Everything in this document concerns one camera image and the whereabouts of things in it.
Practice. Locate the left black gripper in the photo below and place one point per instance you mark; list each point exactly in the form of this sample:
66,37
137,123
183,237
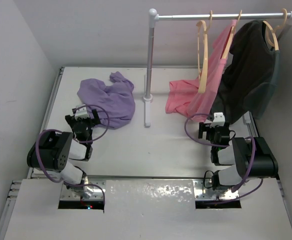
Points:
88,119

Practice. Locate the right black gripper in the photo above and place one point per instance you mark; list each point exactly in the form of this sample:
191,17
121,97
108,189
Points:
204,127

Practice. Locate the purple t shirt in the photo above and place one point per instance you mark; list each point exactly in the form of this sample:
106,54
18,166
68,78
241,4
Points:
116,104

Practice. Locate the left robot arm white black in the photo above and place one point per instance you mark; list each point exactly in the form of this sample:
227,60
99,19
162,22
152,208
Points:
53,151

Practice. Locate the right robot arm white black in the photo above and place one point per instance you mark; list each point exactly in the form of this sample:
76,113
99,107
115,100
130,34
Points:
245,158

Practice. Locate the pink t shirt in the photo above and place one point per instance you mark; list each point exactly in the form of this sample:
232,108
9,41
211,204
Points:
184,98

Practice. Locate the dark grey t shirt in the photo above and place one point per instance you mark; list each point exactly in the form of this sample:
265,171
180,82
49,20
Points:
249,82

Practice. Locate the wooden hanger holding pink shirt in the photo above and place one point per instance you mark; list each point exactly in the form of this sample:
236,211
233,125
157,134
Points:
230,38

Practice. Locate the wooden hanger holding dark shirt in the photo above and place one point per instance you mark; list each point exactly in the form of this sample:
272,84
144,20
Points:
270,32

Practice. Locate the silver clothes rack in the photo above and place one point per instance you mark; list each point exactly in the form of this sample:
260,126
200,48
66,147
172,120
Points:
154,17

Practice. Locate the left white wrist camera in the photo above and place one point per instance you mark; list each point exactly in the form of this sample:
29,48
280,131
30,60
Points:
81,112

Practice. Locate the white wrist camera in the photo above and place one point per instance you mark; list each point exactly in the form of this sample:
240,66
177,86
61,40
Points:
81,112
218,120

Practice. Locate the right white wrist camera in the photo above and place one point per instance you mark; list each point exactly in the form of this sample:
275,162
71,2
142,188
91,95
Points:
218,120

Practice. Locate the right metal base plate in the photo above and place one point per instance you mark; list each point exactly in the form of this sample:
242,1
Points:
203,191

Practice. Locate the metal base plate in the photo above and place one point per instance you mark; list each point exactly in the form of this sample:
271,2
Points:
203,191
87,193

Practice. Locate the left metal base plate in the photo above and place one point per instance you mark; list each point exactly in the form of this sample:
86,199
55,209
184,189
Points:
87,193

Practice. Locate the aluminium table frame rail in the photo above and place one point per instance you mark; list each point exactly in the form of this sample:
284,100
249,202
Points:
16,184

